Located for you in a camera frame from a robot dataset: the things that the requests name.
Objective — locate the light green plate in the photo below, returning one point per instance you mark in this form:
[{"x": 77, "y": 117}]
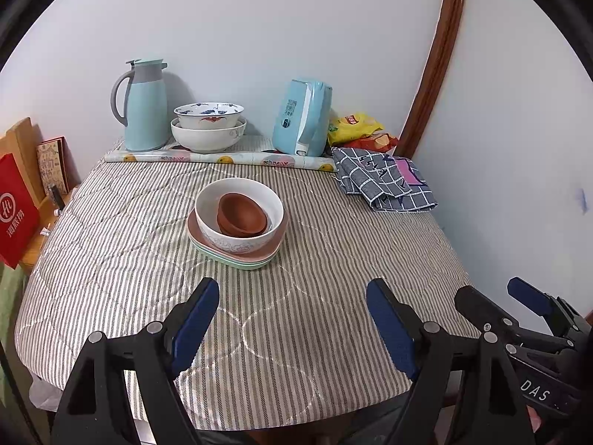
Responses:
[{"x": 241, "y": 265}]

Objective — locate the fruit print mat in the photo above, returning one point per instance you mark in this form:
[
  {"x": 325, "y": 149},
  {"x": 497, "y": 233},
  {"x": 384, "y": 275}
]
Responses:
[{"x": 241, "y": 160}]

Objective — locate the wooden side shelf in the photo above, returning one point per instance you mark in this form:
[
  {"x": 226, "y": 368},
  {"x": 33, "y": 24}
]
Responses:
[{"x": 39, "y": 250}]

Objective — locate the grey striped quilt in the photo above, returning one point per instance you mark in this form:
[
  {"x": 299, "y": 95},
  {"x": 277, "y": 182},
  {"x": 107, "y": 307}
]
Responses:
[{"x": 139, "y": 241}]

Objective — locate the white bowl with blue print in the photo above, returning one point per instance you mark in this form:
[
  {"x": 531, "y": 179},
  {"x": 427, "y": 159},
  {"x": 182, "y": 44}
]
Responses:
[{"x": 208, "y": 118}]

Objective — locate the patterned brown book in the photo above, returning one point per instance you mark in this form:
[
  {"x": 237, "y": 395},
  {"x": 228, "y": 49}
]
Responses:
[{"x": 53, "y": 162}]

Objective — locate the pink plate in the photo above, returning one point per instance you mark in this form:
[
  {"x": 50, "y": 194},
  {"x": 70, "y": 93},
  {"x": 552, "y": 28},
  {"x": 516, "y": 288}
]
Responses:
[{"x": 273, "y": 241}]

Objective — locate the brown cardboard sheet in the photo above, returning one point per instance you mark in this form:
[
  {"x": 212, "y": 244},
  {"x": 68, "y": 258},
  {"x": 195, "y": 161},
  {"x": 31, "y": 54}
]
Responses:
[{"x": 21, "y": 143}]

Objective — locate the large plain white bowl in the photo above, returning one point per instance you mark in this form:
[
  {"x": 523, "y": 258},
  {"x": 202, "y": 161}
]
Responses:
[{"x": 208, "y": 139}]

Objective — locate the white patterned bowl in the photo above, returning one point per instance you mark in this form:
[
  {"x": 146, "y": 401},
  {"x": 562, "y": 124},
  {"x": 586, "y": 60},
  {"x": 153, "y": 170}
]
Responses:
[{"x": 208, "y": 227}]

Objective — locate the blue checked cloth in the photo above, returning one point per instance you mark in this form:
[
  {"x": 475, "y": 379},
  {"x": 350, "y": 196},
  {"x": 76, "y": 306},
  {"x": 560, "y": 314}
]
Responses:
[{"x": 370, "y": 181}]

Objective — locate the brown wooden door frame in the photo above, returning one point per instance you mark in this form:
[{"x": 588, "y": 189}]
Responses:
[{"x": 440, "y": 55}]

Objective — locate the green cloth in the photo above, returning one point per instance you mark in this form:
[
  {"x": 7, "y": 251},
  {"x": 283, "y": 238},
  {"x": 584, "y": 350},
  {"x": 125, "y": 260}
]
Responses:
[{"x": 11, "y": 296}]

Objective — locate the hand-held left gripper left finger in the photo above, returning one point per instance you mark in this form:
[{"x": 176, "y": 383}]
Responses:
[{"x": 197, "y": 324}]

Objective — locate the light blue thermos jug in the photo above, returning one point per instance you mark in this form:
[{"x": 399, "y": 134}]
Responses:
[{"x": 146, "y": 111}]

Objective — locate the pink tag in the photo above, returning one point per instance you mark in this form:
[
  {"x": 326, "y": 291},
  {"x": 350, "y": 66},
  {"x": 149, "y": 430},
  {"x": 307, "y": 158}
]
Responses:
[{"x": 410, "y": 171}]

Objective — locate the light blue tissue box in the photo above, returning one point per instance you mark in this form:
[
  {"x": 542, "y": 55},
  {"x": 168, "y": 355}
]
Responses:
[{"x": 296, "y": 120}]

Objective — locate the yellow chip bag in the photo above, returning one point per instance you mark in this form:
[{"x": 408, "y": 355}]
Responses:
[{"x": 354, "y": 127}]

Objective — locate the small brown bowl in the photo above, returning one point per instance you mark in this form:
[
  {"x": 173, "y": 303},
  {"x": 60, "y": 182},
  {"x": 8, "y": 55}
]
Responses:
[
  {"x": 238, "y": 208},
  {"x": 265, "y": 226}
]

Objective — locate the red paper bag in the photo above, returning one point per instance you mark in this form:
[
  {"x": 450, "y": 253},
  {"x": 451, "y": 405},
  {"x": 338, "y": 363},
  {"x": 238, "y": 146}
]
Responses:
[{"x": 16, "y": 208}]

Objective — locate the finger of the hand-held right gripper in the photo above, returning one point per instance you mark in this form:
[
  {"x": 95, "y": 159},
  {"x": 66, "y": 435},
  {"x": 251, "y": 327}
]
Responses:
[
  {"x": 477, "y": 308},
  {"x": 528, "y": 296}
]

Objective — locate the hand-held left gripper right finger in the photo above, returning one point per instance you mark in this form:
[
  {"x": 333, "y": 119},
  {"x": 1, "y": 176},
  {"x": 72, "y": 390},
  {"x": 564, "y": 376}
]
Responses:
[{"x": 391, "y": 329}]

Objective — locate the red snack bag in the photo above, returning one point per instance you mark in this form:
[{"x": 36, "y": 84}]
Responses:
[{"x": 377, "y": 141}]

